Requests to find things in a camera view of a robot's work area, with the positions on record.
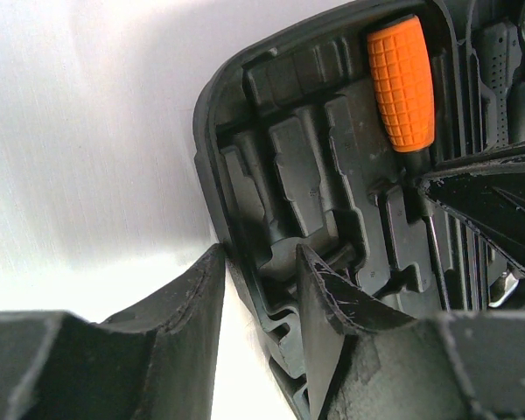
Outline orange handled needle-nose pliers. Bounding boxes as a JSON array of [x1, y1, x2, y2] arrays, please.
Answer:
[[507, 81, 525, 144]]

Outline black plastic tool case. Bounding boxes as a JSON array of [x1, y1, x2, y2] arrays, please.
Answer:
[[193, 1, 525, 419]]

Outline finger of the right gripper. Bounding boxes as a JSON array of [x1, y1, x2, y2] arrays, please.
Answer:
[[418, 141, 525, 276]]

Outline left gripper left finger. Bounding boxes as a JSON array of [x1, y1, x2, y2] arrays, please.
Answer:
[[0, 244, 226, 419]]

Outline small claw hammer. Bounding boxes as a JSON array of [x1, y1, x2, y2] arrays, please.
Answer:
[[472, 18, 522, 309]]

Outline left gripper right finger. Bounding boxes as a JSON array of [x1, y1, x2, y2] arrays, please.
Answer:
[[297, 245, 525, 419]]

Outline large orange handled screwdriver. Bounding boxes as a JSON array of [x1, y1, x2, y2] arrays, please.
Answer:
[[367, 15, 450, 311]]

